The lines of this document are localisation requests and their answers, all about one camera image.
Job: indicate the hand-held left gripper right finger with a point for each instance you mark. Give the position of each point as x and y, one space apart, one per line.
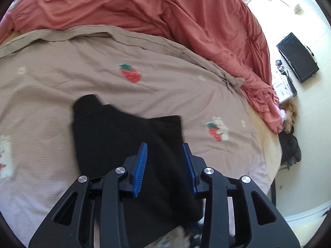
188 170

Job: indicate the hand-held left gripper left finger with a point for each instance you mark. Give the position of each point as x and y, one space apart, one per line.
138 170

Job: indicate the black sweater with orange cuffs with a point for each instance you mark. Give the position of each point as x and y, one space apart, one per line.
116 139

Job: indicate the dark clothes pile on floor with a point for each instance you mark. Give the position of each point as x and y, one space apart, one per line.
291 149

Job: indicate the white and blue printed cloth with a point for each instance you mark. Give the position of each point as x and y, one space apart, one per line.
173 237

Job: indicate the brown plush toy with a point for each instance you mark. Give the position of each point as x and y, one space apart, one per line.
289 113

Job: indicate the beige strawberry print blanket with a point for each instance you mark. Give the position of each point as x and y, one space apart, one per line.
77 69

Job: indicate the white cabinet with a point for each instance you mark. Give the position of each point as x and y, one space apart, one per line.
281 87

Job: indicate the black flat screen monitor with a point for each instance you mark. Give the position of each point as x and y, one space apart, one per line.
297 56

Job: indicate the coral red duvet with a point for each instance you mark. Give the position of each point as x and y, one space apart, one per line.
155 5

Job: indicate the white wall socket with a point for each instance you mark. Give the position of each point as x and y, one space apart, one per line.
297 8

